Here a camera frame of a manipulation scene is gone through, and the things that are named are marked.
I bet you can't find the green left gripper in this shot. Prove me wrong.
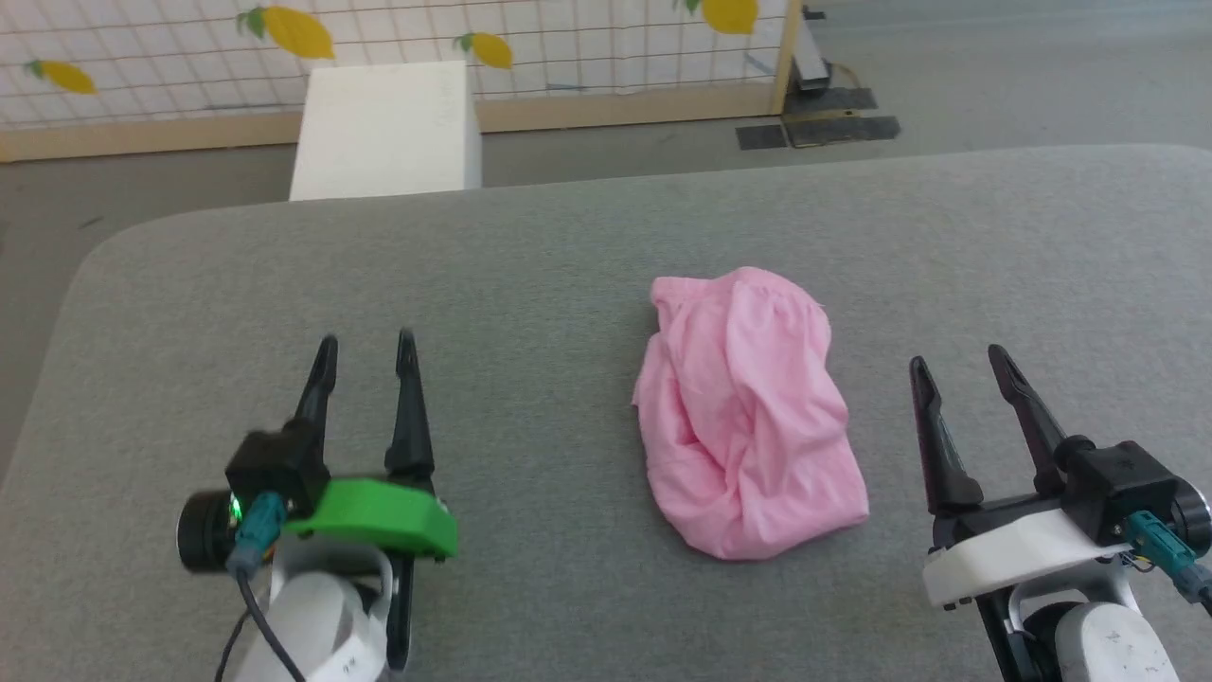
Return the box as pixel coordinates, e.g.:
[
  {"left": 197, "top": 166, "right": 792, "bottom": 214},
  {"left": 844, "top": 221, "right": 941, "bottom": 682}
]
[{"left": 282, "top": 328, "right": 461, "bottom": 674}]

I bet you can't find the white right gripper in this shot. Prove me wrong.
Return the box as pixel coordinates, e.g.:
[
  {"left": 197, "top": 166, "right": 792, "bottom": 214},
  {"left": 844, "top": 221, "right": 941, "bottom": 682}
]
[{"left": 909, "top": 343, "right": 1135, "bottom": 682}]

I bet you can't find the pink crumpled garment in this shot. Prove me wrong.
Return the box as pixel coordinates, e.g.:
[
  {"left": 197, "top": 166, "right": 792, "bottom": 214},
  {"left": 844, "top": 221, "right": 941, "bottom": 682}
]
[{"left": 632, "top": 266, "right": 870, "bottom": 562}]

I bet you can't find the white rectangular box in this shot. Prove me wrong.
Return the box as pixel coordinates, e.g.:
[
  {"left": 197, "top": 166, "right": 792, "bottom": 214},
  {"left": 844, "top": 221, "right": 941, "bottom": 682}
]
[{"left": 289, "top": 61, "right": 483, "bottom": 202}]

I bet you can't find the long black floor mat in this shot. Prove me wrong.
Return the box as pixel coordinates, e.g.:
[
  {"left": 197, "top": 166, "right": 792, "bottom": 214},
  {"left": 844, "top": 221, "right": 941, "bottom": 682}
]
[{"left": 784, "top": 87, "right": 902, "bottom": 149}]

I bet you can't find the lemon pattern backdrop panel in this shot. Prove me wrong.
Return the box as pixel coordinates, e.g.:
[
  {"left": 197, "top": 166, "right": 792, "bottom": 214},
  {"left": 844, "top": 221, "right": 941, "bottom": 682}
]
[{"left": 0, "top": 0, "right": 806, "bottom": 164}]

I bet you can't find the grey metal panel stand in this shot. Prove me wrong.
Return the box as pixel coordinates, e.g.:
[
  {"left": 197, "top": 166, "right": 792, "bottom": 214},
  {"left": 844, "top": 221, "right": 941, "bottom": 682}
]
[{"left": 792, "top": 5, "right": 836, "bottom": 96}]

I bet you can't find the lemon print tile panel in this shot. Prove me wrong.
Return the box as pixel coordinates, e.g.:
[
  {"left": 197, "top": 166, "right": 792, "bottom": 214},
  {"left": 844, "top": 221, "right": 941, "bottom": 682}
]
[{"left": 0, "top": 0, "right": 792, "bottom": 131}]

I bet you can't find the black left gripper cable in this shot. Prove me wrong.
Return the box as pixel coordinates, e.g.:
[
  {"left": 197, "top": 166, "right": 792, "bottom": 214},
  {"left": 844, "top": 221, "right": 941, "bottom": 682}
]
[{"left": 213, "top": 491, "right": 309, "bottom": 682}]

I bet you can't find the teal-plug right gripper cable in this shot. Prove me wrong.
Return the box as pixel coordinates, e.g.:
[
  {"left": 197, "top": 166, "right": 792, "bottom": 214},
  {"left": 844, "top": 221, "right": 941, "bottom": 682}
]
[{"left": 1125, "top": 510, "right": 1212, "bottom": 607}]

